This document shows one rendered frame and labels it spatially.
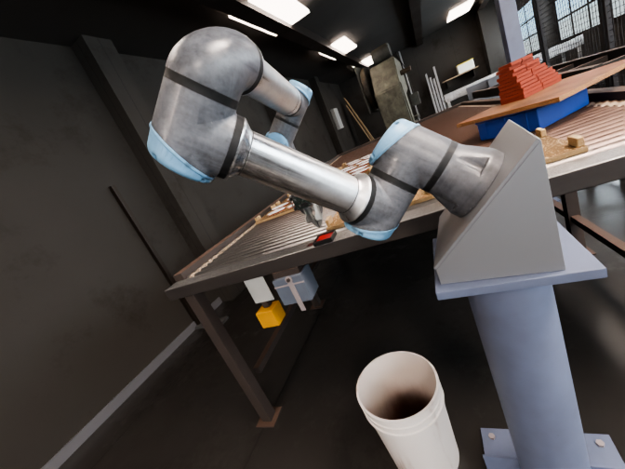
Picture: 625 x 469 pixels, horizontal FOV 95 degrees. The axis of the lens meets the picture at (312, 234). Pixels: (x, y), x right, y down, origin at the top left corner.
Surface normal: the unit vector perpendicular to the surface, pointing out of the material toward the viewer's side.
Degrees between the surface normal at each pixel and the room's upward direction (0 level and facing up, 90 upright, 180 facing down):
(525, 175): 90
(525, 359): 90
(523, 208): 90
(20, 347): 90
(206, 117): 117
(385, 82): 64
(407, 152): 78
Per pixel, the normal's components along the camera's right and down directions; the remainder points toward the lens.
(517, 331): -0.40, 0.43
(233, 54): 0.75, -0.03
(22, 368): 0.85, -0.25
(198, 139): 0.30, 0.44
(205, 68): 0.32, 0.22
